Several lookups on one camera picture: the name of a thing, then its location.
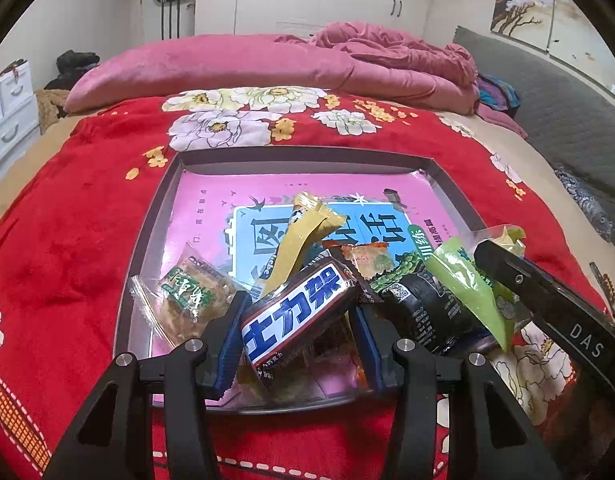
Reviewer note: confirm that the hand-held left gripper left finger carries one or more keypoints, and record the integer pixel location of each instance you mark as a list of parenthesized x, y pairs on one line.
[(230, 345)]

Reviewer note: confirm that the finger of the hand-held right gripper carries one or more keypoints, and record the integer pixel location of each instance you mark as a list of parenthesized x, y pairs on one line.
[(512, 272)]

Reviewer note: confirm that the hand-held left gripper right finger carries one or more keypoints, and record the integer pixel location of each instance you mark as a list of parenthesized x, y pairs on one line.
[(372, 355)]

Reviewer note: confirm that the clear round pastry packet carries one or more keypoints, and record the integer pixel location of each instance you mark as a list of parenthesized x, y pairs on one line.
[(507, 237)]

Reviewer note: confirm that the light green snack packet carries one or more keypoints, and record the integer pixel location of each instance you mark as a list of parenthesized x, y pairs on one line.
[(462, 285)]

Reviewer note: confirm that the black snack packet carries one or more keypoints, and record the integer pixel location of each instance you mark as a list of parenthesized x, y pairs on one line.
[(417, 310)]

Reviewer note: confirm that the clear square pastry packet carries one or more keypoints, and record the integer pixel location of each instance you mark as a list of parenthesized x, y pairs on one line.
[(187, 295)]

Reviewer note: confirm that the brown chocolate bar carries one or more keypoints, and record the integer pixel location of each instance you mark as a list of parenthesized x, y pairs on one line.
[(292, 320)]

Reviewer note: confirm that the dark brown small packet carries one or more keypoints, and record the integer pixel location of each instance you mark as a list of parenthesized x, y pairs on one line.
[(362, 262)]

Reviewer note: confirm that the yellow snack packet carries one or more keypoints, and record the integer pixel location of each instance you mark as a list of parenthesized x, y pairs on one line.
[(302, 240)]

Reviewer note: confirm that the grey shallow cardboard box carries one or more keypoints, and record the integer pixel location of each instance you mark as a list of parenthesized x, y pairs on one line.
[(152, 220)]

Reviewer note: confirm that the grey patterned cloth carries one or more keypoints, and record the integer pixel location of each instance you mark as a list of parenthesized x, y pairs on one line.
[(585, 200)]

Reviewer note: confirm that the pink book with blue panel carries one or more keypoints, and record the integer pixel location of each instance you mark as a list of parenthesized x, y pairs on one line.
[(207, 210)]

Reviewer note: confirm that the pink pillow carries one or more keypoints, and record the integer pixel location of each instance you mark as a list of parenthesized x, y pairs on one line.
[(505, 122)]

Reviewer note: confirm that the grey padded headboard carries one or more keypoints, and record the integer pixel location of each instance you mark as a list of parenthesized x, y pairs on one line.
[(562, 110)]

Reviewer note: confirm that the colourful clothes heap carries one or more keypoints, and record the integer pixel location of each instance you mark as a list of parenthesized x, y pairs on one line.
[(497, 92)]

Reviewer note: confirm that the red floral blanket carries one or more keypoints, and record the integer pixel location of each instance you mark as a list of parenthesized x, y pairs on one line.
[(87, 210)]

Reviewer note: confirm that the pink crumpled quilt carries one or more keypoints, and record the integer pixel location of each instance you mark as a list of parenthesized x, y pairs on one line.
[(387, 45)]

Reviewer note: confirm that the pink folded quilt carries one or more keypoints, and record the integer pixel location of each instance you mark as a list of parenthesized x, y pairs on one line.
[(187, 65)]

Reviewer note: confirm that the brown knit fabric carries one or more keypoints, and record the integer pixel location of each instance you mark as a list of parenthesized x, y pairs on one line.
[(51, 110)]

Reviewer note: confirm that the white drawer chest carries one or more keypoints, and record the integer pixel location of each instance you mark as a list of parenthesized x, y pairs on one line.
[(7, 115)]

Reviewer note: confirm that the black clothes heap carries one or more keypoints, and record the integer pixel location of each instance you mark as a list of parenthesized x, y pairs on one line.
[(70, 67)]

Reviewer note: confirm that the floral wall mural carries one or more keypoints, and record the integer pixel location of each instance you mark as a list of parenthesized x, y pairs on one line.
[(527, 5)]

